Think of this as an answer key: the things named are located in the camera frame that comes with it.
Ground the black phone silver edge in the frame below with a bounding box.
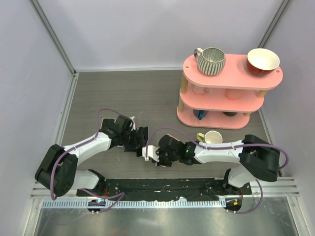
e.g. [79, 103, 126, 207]
[136, 147, 142, 157]

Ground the clear pink glass cup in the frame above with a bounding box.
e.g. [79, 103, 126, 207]
[192, 86, 212, 95]

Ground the dark cup bottom shelf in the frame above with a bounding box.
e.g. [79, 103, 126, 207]
[223, 112, 237, 117]

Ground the blue cup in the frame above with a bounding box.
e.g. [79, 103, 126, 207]
[193, 110, 208, 120]

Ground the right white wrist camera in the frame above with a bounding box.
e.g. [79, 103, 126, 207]
[142, 145, 159, 162]

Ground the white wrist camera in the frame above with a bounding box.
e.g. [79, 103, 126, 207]
[142, 145, 159, 162]
[130, 116, 136, 130]

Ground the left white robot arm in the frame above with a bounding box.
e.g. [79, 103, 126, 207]
[34, 115, 149, 197]

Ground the black mounting plate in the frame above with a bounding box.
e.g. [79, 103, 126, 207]
[88, 178, 252, 202]

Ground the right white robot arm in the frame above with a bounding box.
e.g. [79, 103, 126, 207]
[154, 135, 280, 194]

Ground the pink three-tier shelf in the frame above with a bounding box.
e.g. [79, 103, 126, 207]
[177, 54, 283, 130]

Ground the beige phone case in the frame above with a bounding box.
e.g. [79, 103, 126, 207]
[100, 118, 117, 130]

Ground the white slotted cable duct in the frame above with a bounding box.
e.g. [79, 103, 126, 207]
[42, 198, 226, 209]

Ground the red white bowl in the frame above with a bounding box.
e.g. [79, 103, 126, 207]
[246, 48, 280, 77]

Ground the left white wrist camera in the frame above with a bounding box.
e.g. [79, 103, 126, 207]
[130, 116, 136, 130]

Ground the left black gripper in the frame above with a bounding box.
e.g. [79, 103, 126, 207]
[121, 127, 147, 152]

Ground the yellow green mug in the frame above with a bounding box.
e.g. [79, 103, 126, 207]
[196, 130, 223, 144]

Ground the grey striped mug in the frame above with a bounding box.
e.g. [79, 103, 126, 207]
[193, 47, 226, 76]

